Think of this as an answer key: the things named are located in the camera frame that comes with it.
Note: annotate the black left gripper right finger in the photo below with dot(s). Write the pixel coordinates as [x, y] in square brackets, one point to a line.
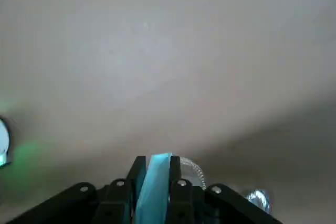
[189, 205]

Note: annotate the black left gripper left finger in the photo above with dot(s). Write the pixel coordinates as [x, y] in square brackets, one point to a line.
[113, 203]

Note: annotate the clear seasoning bottle blue cap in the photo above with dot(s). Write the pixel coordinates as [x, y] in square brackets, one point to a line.
[155, 182]

